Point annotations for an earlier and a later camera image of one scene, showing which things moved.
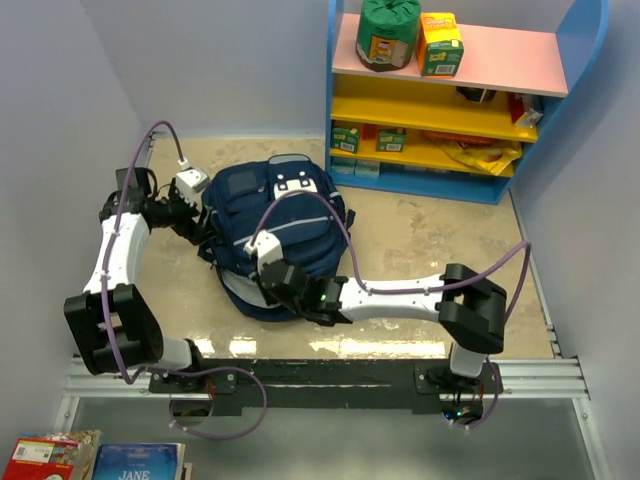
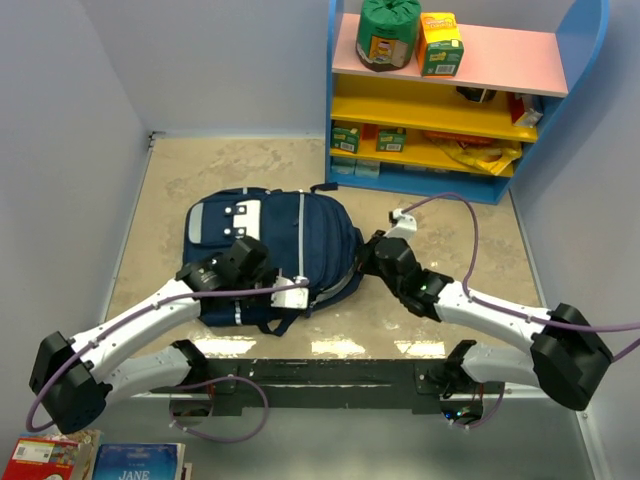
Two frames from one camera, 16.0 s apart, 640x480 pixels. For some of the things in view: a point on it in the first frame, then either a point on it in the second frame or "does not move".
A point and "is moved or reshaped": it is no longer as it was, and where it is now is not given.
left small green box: x=345 y=139 does not move
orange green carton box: x=439 y=47 does not move
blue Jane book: x=140 y=461 does not move
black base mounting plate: x=328 y=386 does not move
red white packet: x=521 y=114 does not move
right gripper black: x=268 y=298 -> x=367 y=253
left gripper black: x=197 y=232 -> x=271 y=275
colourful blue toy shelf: x=464 y=136 does not move
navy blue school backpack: x=298 y=200 is moved or reshaped
